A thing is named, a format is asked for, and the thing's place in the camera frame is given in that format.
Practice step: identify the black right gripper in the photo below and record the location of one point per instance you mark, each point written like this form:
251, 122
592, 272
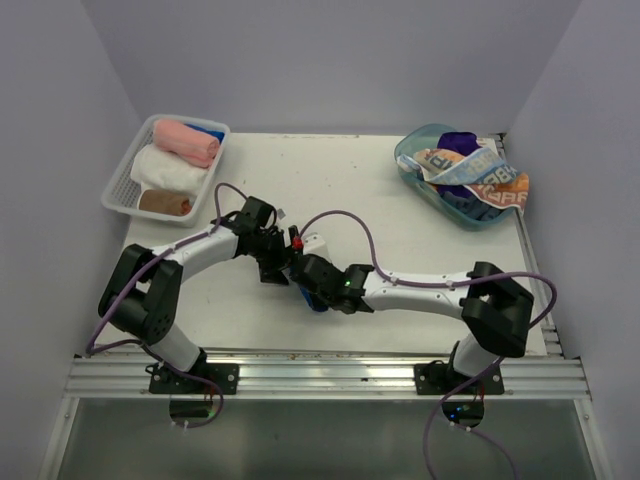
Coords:
319, 299

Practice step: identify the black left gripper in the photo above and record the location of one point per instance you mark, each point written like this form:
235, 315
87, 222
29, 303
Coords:
271, 271

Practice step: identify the royal blue towel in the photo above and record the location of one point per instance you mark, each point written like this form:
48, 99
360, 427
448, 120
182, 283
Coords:
310, 300

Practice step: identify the orange blue printed towel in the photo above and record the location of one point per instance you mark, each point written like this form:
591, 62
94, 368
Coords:
483, 174

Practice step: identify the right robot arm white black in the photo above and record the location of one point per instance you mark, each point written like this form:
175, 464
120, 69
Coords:
495, 308

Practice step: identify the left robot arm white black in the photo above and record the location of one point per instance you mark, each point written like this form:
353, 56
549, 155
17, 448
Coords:
141, 297

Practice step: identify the brown rolled towel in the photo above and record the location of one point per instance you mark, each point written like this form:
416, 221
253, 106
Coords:
164, 202

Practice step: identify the blue rolled towel in basket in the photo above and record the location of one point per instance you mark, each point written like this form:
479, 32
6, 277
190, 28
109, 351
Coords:
205, 137

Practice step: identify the white rolled towel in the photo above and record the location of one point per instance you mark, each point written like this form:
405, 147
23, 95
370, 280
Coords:
154, 168

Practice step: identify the pink rolled towel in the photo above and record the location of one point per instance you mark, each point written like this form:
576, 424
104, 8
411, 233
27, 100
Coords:
195, 147

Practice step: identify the grey-blue towel in tub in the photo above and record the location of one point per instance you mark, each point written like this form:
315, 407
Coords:
472, 207

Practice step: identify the white plastic mesh basket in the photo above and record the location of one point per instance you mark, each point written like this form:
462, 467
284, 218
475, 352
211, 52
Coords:
122, 195

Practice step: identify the teal transparent plastic tub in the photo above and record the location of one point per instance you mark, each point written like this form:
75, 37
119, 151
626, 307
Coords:
427, 137

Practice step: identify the purple towel in tub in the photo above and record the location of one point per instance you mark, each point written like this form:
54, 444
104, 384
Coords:
463, 143

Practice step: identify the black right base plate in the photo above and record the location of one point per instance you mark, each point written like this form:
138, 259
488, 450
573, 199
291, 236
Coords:
439, 378

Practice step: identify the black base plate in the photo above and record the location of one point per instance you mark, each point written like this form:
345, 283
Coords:
439, 378
205, 378

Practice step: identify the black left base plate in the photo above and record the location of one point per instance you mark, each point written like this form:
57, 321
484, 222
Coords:
205, 378

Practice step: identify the aluminium mounting rail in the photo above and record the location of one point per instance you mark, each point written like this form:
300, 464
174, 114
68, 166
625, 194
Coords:
122, 374

